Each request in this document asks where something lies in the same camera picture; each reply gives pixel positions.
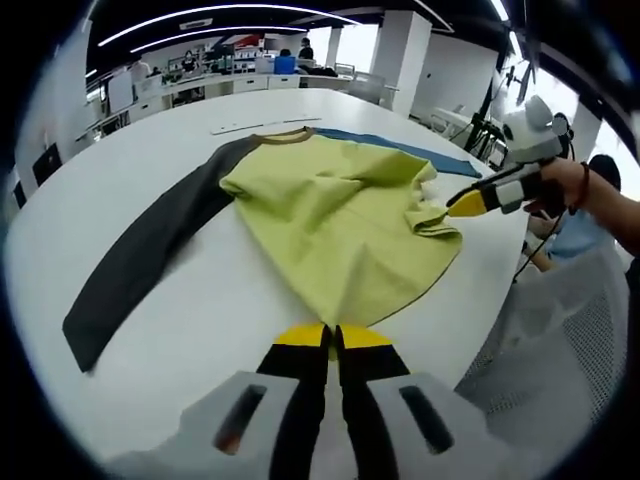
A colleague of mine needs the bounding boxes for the black tripod stand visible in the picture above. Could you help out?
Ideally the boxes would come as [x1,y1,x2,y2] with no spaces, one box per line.
[462,74,506,161]

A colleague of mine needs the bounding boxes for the long ceiling light strip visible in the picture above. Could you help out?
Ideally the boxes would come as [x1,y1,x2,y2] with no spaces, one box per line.
[132,25,301,54]
[97,3,361,49]

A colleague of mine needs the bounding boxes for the yellow grey blue garment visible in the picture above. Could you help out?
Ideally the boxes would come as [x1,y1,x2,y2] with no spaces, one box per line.
[61,126,485,375]

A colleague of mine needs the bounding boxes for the narrow white square pillar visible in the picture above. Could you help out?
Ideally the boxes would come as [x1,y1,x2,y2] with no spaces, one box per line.
[372,10,432,114]

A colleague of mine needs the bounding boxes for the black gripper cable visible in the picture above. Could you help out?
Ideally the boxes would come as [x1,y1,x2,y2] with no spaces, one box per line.
[512,207,569,284]

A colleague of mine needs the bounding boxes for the white counter cabinets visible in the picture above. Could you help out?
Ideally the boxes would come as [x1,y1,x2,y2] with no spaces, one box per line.
[132,72,304,116]

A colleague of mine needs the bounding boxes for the wide white square pillar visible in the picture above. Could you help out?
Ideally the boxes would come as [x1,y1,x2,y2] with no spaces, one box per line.
[14,44,89,166]

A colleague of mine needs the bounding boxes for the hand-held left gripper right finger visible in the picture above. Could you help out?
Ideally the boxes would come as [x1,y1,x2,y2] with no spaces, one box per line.
[333,324,501,480]

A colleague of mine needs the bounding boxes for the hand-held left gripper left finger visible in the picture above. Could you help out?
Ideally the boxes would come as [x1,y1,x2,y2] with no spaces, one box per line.
[105,322,332,480]

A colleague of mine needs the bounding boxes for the white mesh office chair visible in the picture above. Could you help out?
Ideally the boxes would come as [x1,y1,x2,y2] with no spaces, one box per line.
[452,244,630,454]

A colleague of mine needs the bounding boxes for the red bead bracelet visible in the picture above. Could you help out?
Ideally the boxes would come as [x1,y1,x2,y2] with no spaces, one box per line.
[568,160,592,210]

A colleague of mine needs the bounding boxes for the person's right hand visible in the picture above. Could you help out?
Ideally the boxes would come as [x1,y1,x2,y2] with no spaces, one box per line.
[524,158,591,219]

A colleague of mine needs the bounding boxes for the tall white appliance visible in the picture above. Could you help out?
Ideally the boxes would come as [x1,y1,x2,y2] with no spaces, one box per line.
[108,74,134,112]

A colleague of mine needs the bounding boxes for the black cabinet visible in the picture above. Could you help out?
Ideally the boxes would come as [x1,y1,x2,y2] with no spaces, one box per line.
[32,142,64,186]

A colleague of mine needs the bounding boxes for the white flat strip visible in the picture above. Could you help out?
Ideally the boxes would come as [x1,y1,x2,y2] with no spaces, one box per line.
[209,116,324,136]

